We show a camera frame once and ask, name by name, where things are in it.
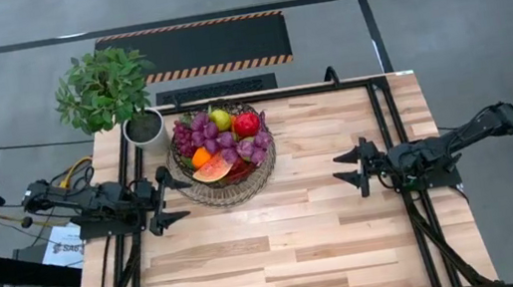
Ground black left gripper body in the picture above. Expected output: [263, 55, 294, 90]
[128, 173, 172, 228]

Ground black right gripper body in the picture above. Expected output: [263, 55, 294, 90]
[354, 133, 399, 199]

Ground orange fruit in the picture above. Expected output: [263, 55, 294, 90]
[189, 145, 215, 171]

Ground purple grapes bunch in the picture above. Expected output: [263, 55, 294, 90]
[170, 118, 197, 159]

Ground watermelon slice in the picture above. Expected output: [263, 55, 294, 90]
[189, 150, 236, 186]

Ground red bell pepper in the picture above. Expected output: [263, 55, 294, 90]
[223, 156, 258, 185]

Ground green pear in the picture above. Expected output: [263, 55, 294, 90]
[208, 107, 234, 134]

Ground red apple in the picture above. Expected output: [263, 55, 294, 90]
[230, 110, 263, 141]

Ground white plant pot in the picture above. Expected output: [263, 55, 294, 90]
[120, 104, 172, 158]

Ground black floor grille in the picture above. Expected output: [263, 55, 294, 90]
[153, 72, 279, 107]

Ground white printed paper sheet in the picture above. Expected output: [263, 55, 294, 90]
[36, 220, 89, 275]

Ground green leafy plant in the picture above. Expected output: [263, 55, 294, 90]
[47, 41, 164, 141]

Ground black mat orange striped edges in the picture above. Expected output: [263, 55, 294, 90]
[93, 7, 296, 91]

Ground yellow cable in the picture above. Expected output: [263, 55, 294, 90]
[55, 154, 97, 190]

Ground black arched bracket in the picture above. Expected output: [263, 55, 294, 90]
[323, 65, 343, 90]

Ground dark brown wire basket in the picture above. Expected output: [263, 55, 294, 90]
[163, 94, 281, 196]

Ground black aluminium table frame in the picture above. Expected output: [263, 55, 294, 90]
[46, 60, 504, 287]

